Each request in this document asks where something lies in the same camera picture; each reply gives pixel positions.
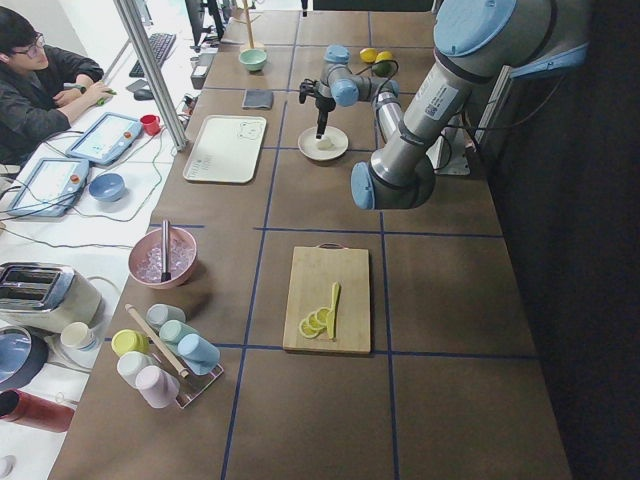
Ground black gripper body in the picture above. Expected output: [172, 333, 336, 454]
[315, 94, 331, 136]

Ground white steamed bun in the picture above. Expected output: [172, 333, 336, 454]
[316, 137, 334, 151]

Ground white bear serving tray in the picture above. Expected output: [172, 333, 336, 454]
[182, 115, 267, 184]

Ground round white plate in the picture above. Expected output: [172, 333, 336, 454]
[298, 126, 349, 161]

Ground yellow lemon upper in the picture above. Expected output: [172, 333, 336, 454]
[359, 47, 378, 64]

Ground yellow lemon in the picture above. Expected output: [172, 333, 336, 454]
[359, 47, 378, 64]
[375, 51, 394, 63]

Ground grey folded cloth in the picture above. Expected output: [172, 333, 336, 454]
[242, 89, 274, 110]

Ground green avocado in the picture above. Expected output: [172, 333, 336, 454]
[371, 60, 395, 78]

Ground yellow lemon lower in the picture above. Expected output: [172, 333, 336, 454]
[375, 51, 394, 63]

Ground small mint green bowl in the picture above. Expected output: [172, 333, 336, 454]
[238, 48, 268, 73]

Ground wooden mug tree stand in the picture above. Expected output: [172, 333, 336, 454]
[240, 0, 266, 52]

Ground white control box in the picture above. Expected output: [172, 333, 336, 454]
[427, 127, 470, 176]

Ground wooden cutting board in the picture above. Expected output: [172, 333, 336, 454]
[282, 245, 371, 354]

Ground black keyboard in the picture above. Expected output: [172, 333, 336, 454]
[129, 33, 176, 78]

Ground small red cup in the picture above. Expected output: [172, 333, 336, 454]
[139, 114, 161, 136]

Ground lemon slice far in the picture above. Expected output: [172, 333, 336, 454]
[316, 307, 330, 326]

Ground lemon slice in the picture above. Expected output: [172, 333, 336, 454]
[316, 307, 330, 326]
[306, 312, 326, 331]
[298, 318, 324, 339]

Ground lemon slice middle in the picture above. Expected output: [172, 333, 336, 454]
[306, 312, 326, 331]

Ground yellow-green plastic knife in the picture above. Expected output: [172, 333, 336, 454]
[325, 282, 341, 339]

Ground teach pendant far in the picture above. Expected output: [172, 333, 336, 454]
[66, 112, 142, 166]

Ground teach pendant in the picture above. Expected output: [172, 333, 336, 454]
[66, 112, 142, 166]
[7, 158, 90, 217]

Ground lemon slice near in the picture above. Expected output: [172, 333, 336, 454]
[298, 318, 324, 339]

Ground blue bowl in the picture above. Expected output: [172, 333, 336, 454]
[89, 173, 126, 202]

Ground metal ice tongs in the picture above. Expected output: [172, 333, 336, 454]
[160, 219, 171, 283]

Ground pink bowl with ice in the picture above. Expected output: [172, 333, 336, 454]
[128, 227, 197, 289]

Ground grey-blue plastic cup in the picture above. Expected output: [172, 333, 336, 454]
[146, 303, 186, 330]

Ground mint green plastic cup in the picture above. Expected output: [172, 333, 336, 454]
[159, 320, 198, 354]

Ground light blue plastic cup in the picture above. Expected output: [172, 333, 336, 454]
[177, 333, 221, 376]

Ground seated person in black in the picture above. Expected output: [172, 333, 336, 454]
[1, 7, 114, 165]

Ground teach pendant near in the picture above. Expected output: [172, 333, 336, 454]
[7, 158, 90, 217]

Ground yellow-green plastic cup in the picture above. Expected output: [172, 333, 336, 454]
[111, 329, 150, 357]

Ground white plastic cup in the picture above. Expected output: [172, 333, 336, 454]
[116, 351, 158, 388]

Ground pink plastic cup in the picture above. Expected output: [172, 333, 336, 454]
[135, 365, 180, 409]

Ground cream toaster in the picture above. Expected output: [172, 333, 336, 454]
[1, 262, 102, 333]

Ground cream paper cup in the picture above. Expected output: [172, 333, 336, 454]
[60, 322, 98, 351]

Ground blue round lid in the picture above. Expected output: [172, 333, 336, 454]
[1, 326, 49, 391]

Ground red cylinder bottle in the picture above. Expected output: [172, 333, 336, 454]
[1, 389, 75, 433]

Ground aluminium frame post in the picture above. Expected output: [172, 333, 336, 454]
[114, 0, 188, 152]

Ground wooden rack handle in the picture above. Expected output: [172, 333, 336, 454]
[124, 304, 190, 378]

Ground white wire cup rack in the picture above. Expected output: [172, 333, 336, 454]
[150, 344, 224, 409]

